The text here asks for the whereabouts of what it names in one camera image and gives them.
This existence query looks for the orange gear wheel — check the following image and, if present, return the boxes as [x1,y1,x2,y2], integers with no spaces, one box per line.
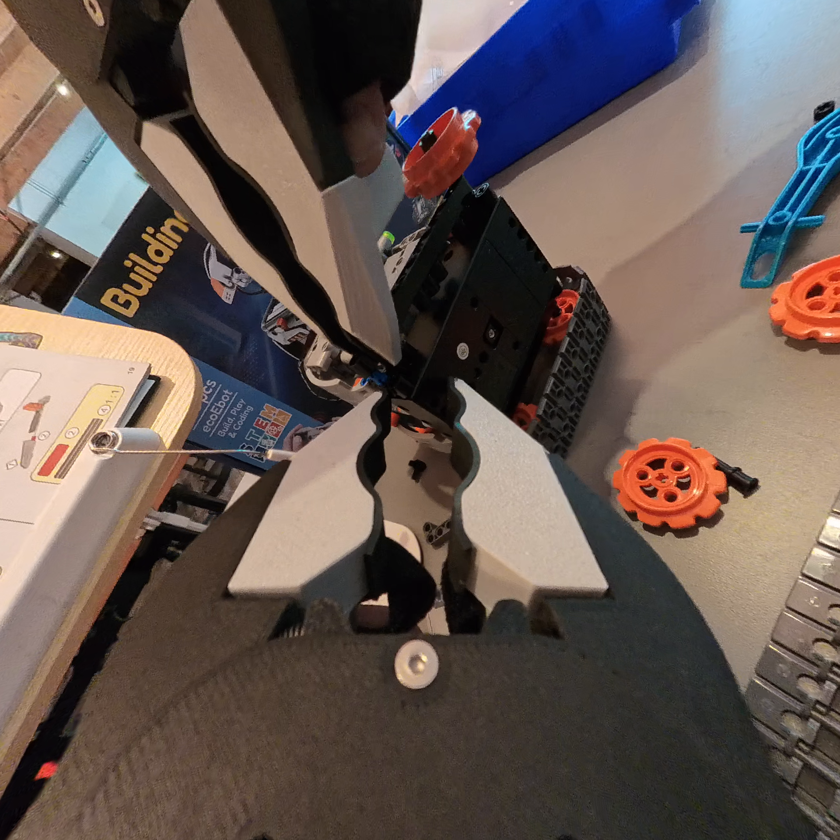
[768,256,840,345]
[611,437,729,532]
[401,108,483,198]

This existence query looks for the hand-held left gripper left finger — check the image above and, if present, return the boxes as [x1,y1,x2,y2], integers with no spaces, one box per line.
[227,390,395,628]

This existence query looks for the teal plastic wrench tool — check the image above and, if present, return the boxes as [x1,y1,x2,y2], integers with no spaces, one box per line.
[739,103,840,290]

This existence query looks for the blue plastic bin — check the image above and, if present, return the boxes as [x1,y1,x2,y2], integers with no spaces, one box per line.
[394,0,703,187]

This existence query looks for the wooden desk riser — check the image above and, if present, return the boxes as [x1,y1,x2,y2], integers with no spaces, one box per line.
[0,305,204,782]

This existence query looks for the grey track chain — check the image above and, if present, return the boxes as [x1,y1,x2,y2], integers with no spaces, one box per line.
[745,493,840,821]

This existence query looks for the white book stand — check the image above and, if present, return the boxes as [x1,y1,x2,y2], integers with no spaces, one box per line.
[0,427,296,742]

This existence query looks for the instruction booklet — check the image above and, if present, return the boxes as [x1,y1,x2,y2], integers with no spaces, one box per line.
[0,344,156,532]

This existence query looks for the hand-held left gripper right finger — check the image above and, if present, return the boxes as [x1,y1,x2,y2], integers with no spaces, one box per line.
[447,384,610,628]

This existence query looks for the robot kit box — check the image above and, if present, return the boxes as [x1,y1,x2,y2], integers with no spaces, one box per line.
[63,191,345,476]

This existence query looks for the grey toy robot vehicle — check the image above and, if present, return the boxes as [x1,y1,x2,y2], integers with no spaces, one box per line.
[300,178,613,460]

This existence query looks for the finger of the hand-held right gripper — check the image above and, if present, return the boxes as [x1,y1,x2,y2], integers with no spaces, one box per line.
[178,7,403,367]
[138,112,346,359]

